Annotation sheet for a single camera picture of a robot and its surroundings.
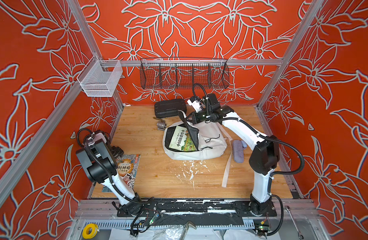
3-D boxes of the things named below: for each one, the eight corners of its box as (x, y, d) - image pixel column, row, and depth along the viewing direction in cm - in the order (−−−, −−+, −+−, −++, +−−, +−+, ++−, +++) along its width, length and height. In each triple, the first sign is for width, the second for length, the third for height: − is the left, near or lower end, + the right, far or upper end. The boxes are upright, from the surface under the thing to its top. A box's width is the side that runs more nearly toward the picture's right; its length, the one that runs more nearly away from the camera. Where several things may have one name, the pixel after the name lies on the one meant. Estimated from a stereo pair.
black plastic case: (154, 118, 113) (153, 113, 108) (157, 103, 124) (156, 97, 119) (186, 118, 113) (186, 113, 108) (186, 103, 124) (186, 97, 119)
